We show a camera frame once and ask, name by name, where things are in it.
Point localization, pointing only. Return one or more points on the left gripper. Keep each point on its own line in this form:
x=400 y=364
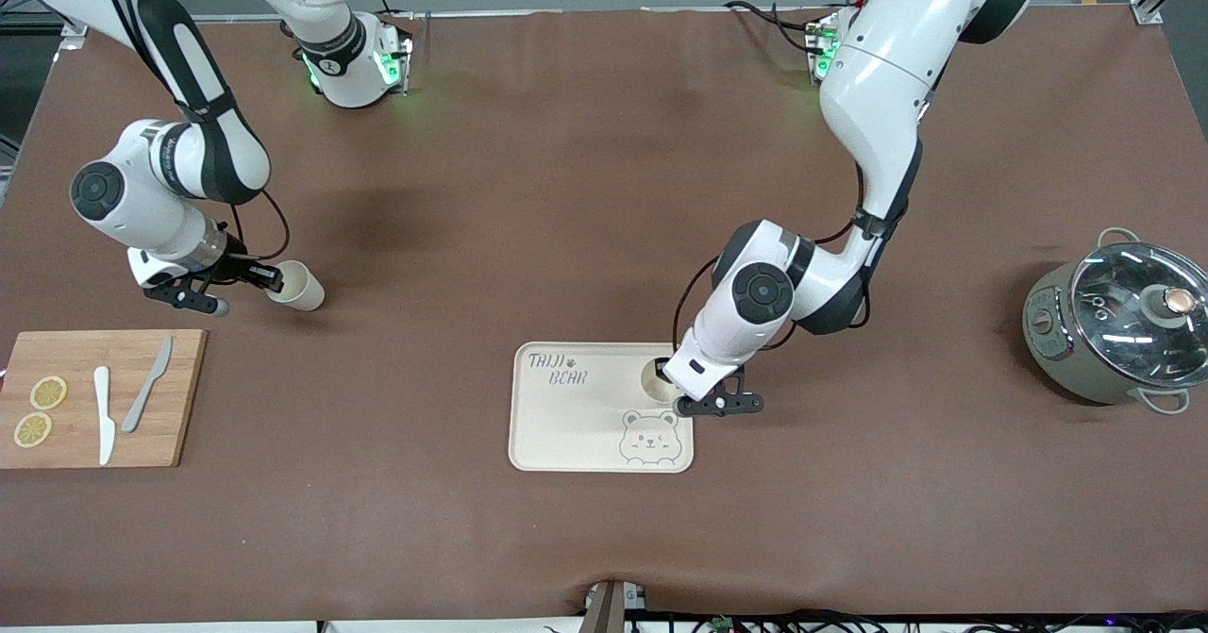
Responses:
x=663 y=369

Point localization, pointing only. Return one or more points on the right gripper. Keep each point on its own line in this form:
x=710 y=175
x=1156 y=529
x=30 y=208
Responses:
x=243 y=270

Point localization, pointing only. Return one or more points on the white plastic cup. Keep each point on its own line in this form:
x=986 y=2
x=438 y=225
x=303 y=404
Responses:
x=651 y=388
x=304 y=291

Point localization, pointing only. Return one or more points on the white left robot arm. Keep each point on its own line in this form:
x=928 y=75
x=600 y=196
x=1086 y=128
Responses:
x=878 y=76

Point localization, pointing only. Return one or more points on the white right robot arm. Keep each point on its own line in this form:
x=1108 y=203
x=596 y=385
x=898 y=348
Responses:
x=151 y=208

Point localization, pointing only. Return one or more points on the cream tray with bear print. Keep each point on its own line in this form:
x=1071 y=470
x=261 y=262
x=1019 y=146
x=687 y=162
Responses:
x=576 y=425

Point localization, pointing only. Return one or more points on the grey plastic knife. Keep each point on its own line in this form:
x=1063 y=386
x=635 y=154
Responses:
x=142 y=402

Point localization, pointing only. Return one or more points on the white plastic knife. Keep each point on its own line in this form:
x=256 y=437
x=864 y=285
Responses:
x=104 y=425

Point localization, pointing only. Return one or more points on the small grey box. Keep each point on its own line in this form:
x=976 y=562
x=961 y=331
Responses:
x=634 y=597

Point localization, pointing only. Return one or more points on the yellow lemon slice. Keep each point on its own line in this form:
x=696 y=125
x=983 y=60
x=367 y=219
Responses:
x=33 y=430
x=48 y=392

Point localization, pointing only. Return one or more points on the wooden cutting board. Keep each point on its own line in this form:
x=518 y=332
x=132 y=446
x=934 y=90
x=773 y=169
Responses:
x=75 y=449

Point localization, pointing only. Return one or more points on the grey-green electric cooking pot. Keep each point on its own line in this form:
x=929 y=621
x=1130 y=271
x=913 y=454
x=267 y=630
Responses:
x=1048 y=350

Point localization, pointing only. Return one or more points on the glass pot lid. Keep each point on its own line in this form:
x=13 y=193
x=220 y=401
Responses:
x=1114 y=331

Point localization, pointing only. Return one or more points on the brown wooden post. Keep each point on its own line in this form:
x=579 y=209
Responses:
x=604 y=614

